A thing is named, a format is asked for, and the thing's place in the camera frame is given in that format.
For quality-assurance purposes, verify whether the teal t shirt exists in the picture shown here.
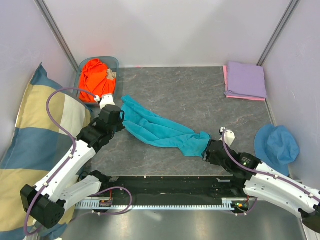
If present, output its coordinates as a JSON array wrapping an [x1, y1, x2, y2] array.
[[121, 95, 211, 157]]

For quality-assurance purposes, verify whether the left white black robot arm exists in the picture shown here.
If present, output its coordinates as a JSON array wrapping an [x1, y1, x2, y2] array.
[[20, 104, 125, 229]]

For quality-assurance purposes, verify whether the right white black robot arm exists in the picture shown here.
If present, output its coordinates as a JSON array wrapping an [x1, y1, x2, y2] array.
[[202, 140, 320, 233]]

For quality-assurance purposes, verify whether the beige crumpled cloth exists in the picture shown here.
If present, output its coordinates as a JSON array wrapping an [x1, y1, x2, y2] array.
[[106, 68, 117, 80]]

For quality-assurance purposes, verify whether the orange t shirt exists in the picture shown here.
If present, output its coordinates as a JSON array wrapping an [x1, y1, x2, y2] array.
[[78, 58, 117, 97]]

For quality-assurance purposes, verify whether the blue plastic laundry basket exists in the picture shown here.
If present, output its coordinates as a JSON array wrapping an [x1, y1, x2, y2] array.
[[73, 56, 119, 107]]

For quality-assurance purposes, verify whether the blue beige striped pillow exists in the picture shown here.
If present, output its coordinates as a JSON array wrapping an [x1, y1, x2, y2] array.
[[0, 65, 91, 240]]

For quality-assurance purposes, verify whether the blue bucket hat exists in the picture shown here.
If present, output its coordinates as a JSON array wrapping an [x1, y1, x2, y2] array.
[[254, 124, 300, 176]]

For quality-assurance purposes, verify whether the folded purple t shirt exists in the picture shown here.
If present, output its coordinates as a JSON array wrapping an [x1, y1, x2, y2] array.
[[225, 61, 267, 99]]

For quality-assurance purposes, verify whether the folded pink t shirt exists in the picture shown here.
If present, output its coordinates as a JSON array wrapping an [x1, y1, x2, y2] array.
[[222, 65, 266, 102]]

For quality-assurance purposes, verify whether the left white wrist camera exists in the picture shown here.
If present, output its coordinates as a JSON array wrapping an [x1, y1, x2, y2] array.
[[94, 93, 116, 110]]

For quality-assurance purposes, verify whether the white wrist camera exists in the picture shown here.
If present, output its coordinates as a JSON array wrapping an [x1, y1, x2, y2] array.
[[94, 93, 116, 110], [219, 127, 236, 147]]

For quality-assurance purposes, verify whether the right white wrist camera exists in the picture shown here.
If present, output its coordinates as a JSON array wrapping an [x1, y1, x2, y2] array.
[[219, 127, 236, 147]]

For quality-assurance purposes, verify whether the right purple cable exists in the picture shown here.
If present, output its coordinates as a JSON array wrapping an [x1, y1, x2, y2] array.
[[221, 128, 320, 218]]

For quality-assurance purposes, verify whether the grey slotted cable duct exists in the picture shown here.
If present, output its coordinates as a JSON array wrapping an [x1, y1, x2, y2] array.
[[75, 198, 249, 211]]

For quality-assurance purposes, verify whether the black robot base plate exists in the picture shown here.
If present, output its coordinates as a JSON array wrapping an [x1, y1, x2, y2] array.
[[100, 176, 247, 207]]

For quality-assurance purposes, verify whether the left aluminium frame post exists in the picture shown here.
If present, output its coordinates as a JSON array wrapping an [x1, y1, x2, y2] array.
[[34, 0, 79, 71]]

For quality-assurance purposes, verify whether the aluminium frame post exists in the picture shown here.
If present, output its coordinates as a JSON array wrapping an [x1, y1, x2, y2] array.
[[34, 0, 79, 71], [256, 0, 301, 67]]

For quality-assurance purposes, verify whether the right aluminium frame post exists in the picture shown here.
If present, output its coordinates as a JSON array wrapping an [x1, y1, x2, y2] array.
[[256, 0, 301, 67]]

